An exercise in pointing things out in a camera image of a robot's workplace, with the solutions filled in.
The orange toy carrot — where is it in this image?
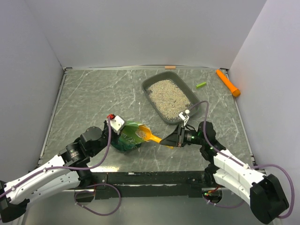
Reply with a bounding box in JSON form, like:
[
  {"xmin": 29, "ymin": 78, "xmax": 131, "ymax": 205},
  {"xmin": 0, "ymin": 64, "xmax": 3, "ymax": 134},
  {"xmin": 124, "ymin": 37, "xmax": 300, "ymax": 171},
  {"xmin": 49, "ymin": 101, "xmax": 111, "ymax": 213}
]
[{"xmin": 216, "ymin": 69, "xmax": 240, "ymax": 98}]

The yellow plastic scoop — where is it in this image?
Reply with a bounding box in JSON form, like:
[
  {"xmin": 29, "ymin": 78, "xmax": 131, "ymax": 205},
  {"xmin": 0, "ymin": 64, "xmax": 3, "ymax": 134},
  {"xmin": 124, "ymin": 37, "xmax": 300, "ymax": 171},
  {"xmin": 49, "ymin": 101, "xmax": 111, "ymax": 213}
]
[{"xmin": 135, "ymin": 125, "xmax": 162, "ymax": 144}]

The green litter bag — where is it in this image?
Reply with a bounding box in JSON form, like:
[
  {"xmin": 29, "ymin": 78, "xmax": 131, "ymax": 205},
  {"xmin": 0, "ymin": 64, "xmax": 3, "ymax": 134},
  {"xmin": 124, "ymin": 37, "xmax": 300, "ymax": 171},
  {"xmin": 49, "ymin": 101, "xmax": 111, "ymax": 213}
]
[{"xmin": 111, "ymin": 121, "xmax": 144, "ymax": 152}]

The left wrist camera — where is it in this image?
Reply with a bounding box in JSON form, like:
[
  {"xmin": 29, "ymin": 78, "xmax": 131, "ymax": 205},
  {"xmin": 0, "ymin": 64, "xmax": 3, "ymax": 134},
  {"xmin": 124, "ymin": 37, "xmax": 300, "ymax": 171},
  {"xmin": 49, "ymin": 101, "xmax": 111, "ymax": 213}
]
[{"xmin": 107, "ymin": 114, "xmax": 126, "ymax": 135}]

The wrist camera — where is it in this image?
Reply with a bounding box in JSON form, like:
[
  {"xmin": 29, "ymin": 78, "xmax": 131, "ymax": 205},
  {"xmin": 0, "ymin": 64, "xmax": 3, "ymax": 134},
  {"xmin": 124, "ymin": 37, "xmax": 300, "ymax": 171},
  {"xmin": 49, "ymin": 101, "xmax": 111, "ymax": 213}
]
[
  {"xmin": 179, "ymin": 109, "xmax": 190, "ymax": 127},
  {"xmin": 107, "ymin": 114, "xmax": 126, "ymax": 135}
]

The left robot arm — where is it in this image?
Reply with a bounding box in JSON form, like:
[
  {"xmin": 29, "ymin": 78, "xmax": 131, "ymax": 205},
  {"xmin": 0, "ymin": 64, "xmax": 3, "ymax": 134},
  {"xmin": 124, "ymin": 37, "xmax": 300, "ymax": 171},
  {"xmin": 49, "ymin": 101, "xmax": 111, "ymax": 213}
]
[{"xmin": 0, "ymin": 120, "xmax": 115, "ymax": 223}]

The green small block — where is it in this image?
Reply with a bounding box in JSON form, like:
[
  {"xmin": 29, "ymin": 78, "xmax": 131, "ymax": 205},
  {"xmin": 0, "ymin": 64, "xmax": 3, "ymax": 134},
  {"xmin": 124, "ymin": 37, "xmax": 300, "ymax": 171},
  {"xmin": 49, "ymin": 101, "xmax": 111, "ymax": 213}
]
[{"xmin": 196, "ymin": 82, "xmax": 207, "ymax": 88}]

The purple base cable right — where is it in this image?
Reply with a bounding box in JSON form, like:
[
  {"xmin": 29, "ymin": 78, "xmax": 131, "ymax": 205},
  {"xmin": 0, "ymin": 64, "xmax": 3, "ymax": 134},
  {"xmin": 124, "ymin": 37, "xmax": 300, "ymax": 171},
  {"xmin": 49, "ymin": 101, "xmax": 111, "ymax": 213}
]
[{"xmin": 202, "ymin": 196, "xmax": 244, "ymax": 209}]

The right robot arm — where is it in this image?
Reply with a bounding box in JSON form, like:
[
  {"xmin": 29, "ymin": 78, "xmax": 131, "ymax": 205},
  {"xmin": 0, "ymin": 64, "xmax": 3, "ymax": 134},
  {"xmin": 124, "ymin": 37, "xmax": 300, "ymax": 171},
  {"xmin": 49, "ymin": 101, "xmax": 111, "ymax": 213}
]
[{"xmin": 160, "ymin": 121, "xmax": 293, "ymax": 224}]

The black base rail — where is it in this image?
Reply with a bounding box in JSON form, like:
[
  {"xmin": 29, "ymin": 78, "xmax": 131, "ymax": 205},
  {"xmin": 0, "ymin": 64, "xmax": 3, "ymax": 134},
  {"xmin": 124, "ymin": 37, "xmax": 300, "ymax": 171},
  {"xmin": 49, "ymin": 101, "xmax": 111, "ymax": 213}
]
[{"xmin": 90, "ymin": 171, "xmax": 223, "ymax": 198}]

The grey litter box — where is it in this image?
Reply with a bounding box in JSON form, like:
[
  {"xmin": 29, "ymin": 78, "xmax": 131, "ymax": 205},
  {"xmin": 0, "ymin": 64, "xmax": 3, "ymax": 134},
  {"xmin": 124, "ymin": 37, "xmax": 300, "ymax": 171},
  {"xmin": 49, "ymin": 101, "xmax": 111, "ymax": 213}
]
[{"xmin": 142, "ymin": 71, "xmax": 200, "ymax": 125}]

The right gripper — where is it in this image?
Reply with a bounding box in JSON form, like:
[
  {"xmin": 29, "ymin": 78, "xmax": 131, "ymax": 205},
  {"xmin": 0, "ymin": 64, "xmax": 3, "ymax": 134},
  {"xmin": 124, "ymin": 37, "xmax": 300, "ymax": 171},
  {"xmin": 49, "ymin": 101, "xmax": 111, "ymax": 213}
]
[{"xmin": 160, "ymin": 123, "xmax": 205, "ymax": 147}]

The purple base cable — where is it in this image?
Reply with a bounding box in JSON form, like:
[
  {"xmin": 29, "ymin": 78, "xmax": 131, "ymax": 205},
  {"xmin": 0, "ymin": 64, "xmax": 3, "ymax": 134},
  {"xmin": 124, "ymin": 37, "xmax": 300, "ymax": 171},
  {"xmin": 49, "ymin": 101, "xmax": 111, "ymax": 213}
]
[
  {"xmin": 74, "ymin": 182, "xmax": 123, "ymax": 215},
  {"xmin": 202, "ymin": 196, "xmax": 244, "ymax": 209}
]

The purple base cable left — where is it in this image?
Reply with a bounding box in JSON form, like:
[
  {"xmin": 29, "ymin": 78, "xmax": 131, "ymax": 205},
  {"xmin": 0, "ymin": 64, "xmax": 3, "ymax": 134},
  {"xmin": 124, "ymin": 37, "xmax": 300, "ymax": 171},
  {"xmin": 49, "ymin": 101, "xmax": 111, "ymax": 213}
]
[{"xmin": 74, "ymin": 182, "xmax": 123, "ymax": 215}]

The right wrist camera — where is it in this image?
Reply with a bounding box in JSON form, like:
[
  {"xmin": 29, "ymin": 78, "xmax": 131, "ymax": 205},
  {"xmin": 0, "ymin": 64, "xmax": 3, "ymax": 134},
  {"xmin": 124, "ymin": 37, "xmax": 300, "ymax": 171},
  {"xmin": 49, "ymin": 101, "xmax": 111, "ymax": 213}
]
[{"xmin": 179, "ymin": 109, "xmax": 190, "ymax": 127}]

